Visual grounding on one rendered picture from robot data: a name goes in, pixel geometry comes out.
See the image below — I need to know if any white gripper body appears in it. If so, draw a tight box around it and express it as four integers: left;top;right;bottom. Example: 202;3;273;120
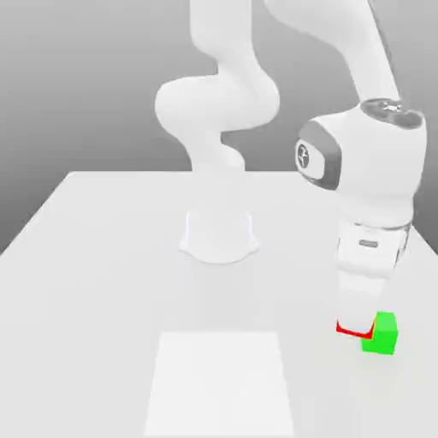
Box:
335;222;411;280

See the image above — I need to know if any small red cube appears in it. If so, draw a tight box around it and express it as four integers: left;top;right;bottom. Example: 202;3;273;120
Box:
335;316;377;342

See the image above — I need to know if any small green cube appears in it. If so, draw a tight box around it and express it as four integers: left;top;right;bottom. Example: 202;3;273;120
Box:
361;310;400;356

